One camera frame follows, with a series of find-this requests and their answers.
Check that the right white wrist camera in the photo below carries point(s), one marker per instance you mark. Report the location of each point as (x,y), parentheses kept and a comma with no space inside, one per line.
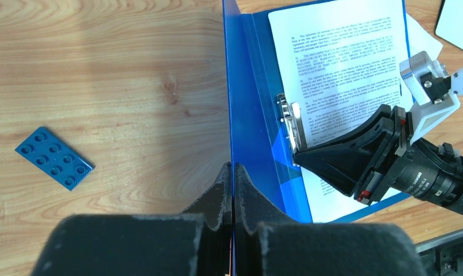
(434,90)

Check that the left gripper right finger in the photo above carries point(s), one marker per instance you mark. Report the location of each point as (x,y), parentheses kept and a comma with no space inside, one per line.
(269,242)

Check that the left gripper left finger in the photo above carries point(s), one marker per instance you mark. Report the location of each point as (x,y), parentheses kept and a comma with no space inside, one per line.
(195,241)

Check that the blue file folder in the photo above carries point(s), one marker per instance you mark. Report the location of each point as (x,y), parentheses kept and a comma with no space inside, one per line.
(257,138)

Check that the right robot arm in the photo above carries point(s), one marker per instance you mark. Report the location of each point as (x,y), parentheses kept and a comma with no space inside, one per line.
(431,173)

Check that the blue toy brick plate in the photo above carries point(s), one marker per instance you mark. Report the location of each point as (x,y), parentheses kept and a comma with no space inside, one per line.
(55,158)

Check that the printed paper sheet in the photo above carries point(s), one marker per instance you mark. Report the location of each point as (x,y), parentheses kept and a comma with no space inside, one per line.
(420,40)
(339,61)

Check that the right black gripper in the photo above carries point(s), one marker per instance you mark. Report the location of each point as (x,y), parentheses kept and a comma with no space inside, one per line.
(364,162)

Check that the beige card sheet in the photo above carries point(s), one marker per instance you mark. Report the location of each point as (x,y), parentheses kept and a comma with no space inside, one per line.
(449,24)

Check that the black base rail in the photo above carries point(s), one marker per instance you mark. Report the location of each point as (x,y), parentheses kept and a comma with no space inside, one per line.
(442,255)

